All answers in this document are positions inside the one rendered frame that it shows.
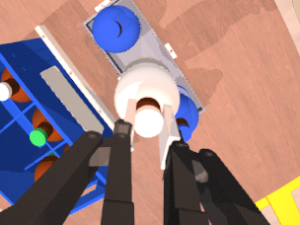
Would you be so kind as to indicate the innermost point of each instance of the white bottle with grey label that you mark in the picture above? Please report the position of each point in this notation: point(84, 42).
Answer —
point(149, 81)

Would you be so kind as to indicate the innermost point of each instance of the blue crate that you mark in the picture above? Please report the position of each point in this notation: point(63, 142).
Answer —
point(57, 96)

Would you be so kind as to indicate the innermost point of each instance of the blue bottle with white label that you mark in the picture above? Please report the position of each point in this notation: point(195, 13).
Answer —
point(116, 29)

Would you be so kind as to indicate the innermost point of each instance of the blue bottle with light blue label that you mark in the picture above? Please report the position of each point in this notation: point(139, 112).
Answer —
point(187, 115)

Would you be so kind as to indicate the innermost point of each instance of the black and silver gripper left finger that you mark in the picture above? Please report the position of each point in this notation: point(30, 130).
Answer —
point(52, 197)

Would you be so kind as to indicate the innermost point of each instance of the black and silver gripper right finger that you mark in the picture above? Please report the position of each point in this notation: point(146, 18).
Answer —
point(186, 184)

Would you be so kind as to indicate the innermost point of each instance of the brown bottle with white cap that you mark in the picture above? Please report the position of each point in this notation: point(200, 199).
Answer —
point(9, 87)

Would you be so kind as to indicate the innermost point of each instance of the dark grey tray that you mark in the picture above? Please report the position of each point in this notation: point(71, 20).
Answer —
point(148, 44)

